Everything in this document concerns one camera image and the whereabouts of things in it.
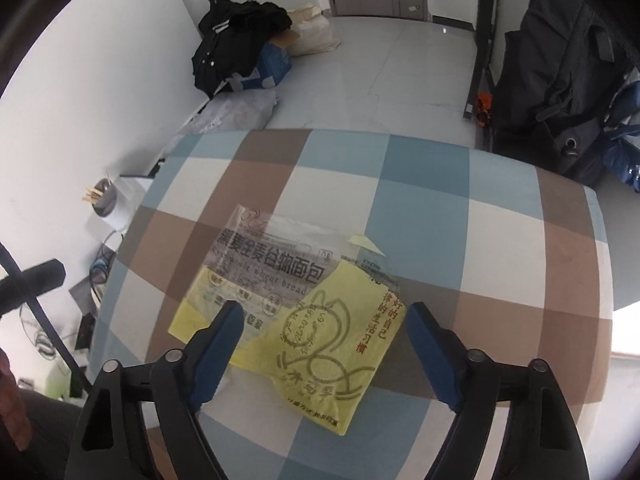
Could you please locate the black clothes pile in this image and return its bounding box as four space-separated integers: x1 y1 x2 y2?
192 0 293 99

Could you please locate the checkered tablecloth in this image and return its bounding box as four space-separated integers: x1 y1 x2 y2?
90 130 613 479

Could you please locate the grey plastic parcel bag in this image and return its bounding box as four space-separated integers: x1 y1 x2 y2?
179 89 278 134

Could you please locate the clear bread wrapper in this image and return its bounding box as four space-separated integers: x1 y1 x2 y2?
186 205 399 330

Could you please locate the beige cloth bag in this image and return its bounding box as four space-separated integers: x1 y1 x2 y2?
288 4 341 58

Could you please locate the person's left hand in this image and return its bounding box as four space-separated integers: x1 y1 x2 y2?
0 350 32 452

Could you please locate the blue cardboard box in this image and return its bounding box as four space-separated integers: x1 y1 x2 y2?
228 42 292 92

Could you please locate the white and black box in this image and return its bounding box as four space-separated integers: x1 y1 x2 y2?
96 176 153 234

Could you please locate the grey cup with sticks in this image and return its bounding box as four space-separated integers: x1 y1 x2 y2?
82 176 117 218

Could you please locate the black backpack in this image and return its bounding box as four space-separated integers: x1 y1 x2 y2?
491 0 631 186

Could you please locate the yellow plastic bag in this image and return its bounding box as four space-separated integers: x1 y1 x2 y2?
168 262 407 436

